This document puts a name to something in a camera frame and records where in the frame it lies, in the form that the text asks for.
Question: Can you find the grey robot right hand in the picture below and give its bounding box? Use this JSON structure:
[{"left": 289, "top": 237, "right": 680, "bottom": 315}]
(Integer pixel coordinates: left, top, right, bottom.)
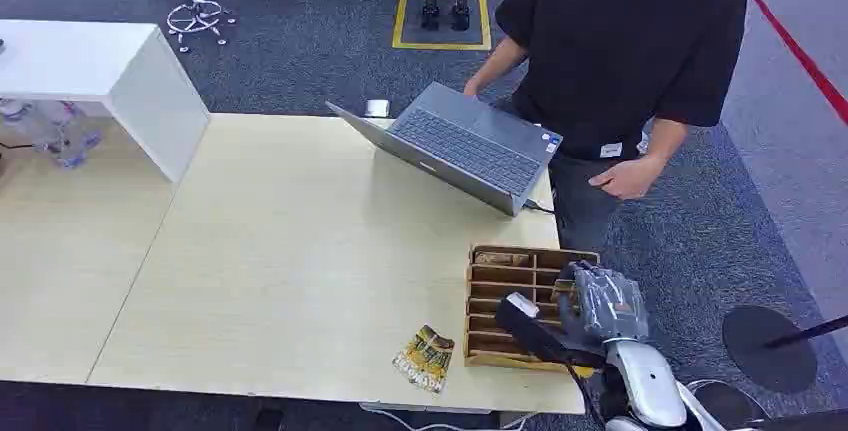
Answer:
[{"left": 555, "top": 260, "right": 651, "bottom": 350}]

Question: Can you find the person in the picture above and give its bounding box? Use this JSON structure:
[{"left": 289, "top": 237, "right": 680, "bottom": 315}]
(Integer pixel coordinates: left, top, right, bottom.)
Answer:
[{"left": 492, "top": 0, "right": 751, "bottom": 254}]

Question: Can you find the black stand pole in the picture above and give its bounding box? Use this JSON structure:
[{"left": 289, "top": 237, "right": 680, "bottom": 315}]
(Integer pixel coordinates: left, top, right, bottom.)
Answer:
[{"left": 761, "top": 313, "right": 848, "bottom": 350}]

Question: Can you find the black round base white ring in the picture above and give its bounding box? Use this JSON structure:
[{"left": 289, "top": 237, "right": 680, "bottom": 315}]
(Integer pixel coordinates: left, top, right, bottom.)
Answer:
[{"left": 686, "top": 378, "right": 774, "bottom": 431}]

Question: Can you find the person's left hand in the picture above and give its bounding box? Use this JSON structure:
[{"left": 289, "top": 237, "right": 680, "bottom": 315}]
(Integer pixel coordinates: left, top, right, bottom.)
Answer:
[{"left": 587, "top": 154, "right": 666, "bottom": 202}]

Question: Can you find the red floor tape line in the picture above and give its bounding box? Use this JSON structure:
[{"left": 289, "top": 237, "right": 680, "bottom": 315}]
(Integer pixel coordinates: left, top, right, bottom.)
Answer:
[{"left": 746, "top": 0, "right": 848, "bottom": 127}]

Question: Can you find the grey laptop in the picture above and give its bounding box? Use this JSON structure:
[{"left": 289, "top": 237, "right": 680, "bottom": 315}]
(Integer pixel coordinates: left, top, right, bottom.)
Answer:
[{"left": 324, "top": 81, "right": 565, "bottom": 219}]

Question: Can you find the brown card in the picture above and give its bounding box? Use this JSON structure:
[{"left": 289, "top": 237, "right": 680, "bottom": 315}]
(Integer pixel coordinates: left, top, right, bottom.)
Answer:
[{"left": 473, "top": 251, "right": 532, "bottom": 268}]

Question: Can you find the yellow floor tape frame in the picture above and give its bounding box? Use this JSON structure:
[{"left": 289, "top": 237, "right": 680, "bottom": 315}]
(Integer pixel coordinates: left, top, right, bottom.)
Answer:
[{"left": 391, "top": 0, "right": 494, "bottom": 52}]

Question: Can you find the clear plastic bottle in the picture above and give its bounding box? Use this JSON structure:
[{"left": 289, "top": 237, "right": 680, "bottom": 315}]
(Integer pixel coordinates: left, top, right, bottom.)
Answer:
[{"left": 46, "top": 128, "right": 105, "bottom": 171}]

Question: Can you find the white cable under desk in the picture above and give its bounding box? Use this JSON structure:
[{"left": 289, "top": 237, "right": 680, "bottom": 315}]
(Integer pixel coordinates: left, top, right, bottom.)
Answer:
[{"left": 360, "top": 402, "right": 539, "bottom": 431}]

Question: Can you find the white shelf unit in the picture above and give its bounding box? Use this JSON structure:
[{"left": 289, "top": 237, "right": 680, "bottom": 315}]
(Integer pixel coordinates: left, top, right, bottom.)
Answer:
[{"left": 0, "top": 19, "right": 212, "bottom": 185}]

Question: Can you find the black round stand base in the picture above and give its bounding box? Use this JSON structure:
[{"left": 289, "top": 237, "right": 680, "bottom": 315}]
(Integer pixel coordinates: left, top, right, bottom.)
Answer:
[{"left": 721, "top": 304, "right": 820, "bottom": 395}]

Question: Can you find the yellow printed card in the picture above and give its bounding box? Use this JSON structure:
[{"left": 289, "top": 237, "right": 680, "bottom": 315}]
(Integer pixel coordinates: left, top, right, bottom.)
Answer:
[{"left": 391, "top": 324, "right": 457, "bottom": 395}]

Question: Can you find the wooden card box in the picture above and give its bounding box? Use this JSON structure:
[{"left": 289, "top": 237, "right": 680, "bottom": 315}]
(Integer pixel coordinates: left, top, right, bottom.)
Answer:
[{"left": 462, "top": 244, "right": 602, "bottom": 377}]

